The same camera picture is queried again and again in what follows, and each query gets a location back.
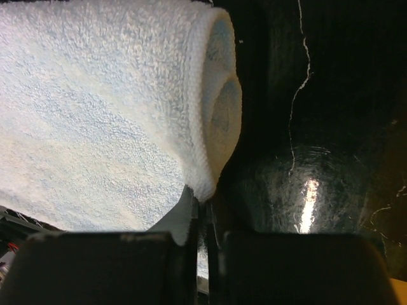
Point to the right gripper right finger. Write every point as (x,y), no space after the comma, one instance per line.
(246,267)

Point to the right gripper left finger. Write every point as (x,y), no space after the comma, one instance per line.
(158,266)

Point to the light blue towel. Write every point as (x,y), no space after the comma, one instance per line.
(109,109)

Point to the yellow plastic bin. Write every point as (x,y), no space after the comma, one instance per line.
(400,288)

